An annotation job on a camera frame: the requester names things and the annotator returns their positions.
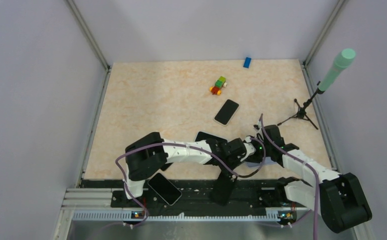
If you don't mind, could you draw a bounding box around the black phone case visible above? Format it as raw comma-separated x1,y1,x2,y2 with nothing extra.
209,172,238,206

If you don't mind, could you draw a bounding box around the silver-edged black phone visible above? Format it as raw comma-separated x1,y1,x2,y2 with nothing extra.
147,173,182,206

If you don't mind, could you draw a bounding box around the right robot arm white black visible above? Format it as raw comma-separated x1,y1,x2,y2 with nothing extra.
255,123,373,234

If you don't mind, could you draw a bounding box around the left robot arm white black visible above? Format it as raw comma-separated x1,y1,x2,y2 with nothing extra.
122,132,266,207

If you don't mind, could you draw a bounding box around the black tripod stand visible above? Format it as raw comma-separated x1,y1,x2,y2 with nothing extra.
277,89,324,130

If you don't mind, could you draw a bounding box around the colourful toy block car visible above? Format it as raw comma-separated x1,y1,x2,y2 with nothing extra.
209,76,227,96

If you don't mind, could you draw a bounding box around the blue toy brick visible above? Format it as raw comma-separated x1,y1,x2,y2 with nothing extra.
243,57,252,69

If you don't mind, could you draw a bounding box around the mint green microphone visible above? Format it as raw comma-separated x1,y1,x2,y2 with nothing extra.
316,48,356,94

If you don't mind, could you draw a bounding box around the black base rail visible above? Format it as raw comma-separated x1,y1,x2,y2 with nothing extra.
77,178,343,220

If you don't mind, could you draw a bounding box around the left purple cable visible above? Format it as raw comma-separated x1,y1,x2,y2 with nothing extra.
115,136,267,229

